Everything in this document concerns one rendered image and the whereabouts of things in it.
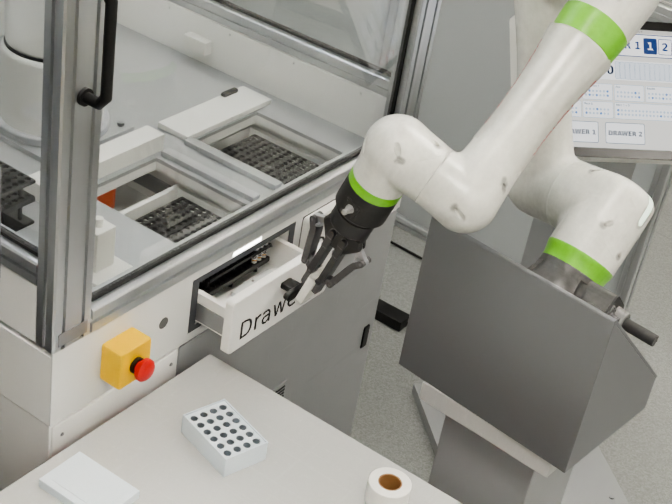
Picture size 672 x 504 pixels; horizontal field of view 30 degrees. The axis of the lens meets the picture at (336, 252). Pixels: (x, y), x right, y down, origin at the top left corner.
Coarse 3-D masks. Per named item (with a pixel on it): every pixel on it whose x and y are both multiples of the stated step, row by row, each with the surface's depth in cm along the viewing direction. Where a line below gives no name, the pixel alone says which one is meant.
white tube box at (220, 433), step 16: (224, 400) 210; (192, 416) 205; (208, 416) 206; (224, 416) 206; (240, 416) 207; (192, 432) 204; (208, 432) 204; (224, 432) 203; (240, 432) 204; (256, 432) 204; (208, 448) 201; (224, 448) 200; (240, 448) 201; (256, 448) 201; (224, 464) 198; (240, 464) 201
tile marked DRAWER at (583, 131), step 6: (576, 120) 270; (576, 126) 270; (582, 126) 270; (588, 126) 270; (594, 126) 271; (576, 132) 269; (582, 132) 270; (588, 132) 270; (594, 132) 270; (576, 138) 269; (582, 138) 270; (588, 138) 270; (594, 138) 270
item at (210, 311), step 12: (276, 240) 236; (276, 252) 237; (288, 252) 235; (300, 252) 233; (264, 264) 238; (276, 264) 238; (252, 276) 235; (228, 288) 230; (204, 300) 217; (216, 300) 216; (204, 312) 218; (216, 312) 217; (204, 324) 219; (216, 324) 217
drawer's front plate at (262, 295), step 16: (272, 272) 220; (288, 272) 222; (304, 272) 227; (256, 288) 215; (272, 288) 219; (240, 304) 212; (256, 304) 217; (272, 304) 222; (224, 320) 213; (240, 320) 215; (272, 320) 225; (224, 336) 215
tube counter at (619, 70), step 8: (616, 64) 273; (624, 64) 274; (632, 64) 274; (640, 64) 275; (648, 64) 275; (656, 64) 276; (664, 64) 276; (608, 72) 273; (616, 72) 273; (624, 72) 274; (632, 72) 274; (640, 72) 275; (648, 72) 275; (656, 72) 276; (664, 72) 276; (632, 80) 274; (640, 80) 274; (648, 80) 275; (656, 80) 275; (664, 80) 276
